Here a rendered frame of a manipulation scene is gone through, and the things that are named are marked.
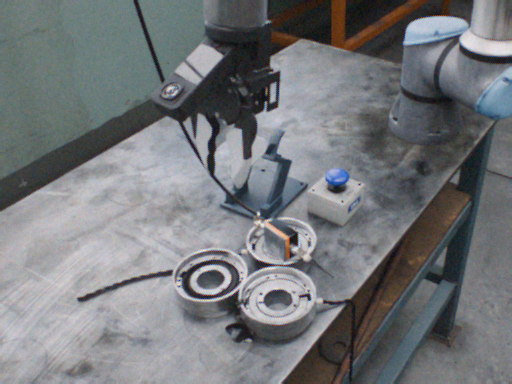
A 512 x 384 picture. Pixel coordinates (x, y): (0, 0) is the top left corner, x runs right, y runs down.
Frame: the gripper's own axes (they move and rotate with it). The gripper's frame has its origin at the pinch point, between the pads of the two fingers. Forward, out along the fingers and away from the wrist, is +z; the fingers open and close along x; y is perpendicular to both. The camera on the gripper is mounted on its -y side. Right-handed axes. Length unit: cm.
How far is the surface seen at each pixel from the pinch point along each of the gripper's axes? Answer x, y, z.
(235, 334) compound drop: -8.3, -6.2, 18.7
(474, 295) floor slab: -15, 107, 84
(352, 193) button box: -7.7, 23.6, 10.4
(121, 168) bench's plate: 35.3, 11.5, 17.0
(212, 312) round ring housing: -4.2, -6.3, 17.1
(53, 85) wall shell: 157, 77, 52
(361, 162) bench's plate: -1.1, 38.6, 13.0
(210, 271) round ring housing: 0.8, -1.2, 15.8
